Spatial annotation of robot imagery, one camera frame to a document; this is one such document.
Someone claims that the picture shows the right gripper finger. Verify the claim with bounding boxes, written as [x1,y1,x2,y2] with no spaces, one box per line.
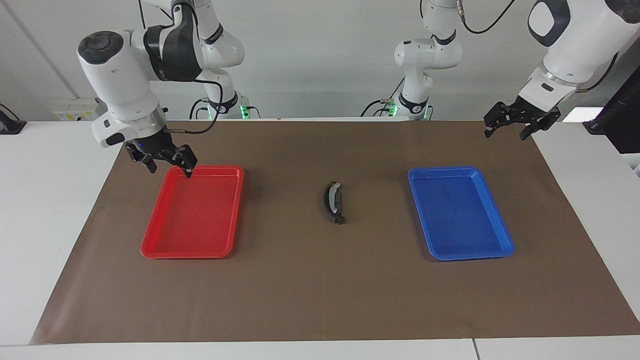
[172,144,199,179]
[125,147,157,175]

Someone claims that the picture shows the long curved brake pad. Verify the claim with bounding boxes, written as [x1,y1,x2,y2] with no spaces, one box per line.
[322,181,347,225]

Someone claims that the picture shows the red plastic tray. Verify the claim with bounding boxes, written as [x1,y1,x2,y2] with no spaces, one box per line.
[140,165,245,259]

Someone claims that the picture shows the blue plastic tray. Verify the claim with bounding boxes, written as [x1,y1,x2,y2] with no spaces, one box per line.
[407,166,516,262]

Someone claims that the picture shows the black clamp device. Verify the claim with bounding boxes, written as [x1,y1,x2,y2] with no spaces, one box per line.
[0,103,27,136]

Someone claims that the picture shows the brown paper mat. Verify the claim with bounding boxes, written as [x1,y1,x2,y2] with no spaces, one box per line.
[30,120,640,346]

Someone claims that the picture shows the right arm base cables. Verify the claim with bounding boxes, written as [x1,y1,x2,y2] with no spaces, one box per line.
[188,97,212,121]

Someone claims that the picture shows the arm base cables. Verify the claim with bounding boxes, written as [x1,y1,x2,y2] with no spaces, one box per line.
[188,97,212,121]
[361,77,407,119]

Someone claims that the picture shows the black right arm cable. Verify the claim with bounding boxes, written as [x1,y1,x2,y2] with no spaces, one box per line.
[167,77,224,135]

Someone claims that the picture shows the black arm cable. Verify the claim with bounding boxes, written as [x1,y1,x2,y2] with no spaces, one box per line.
[167,77,224,135]
[452,0,519,36]

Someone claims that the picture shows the white wall socket box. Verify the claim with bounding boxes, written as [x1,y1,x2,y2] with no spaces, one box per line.
[54,97,106,122]

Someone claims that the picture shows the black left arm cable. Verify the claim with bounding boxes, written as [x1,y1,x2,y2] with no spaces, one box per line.
[452,0,519,36]

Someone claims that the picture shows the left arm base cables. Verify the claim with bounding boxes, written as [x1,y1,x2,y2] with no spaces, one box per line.
[361,77,407,119]

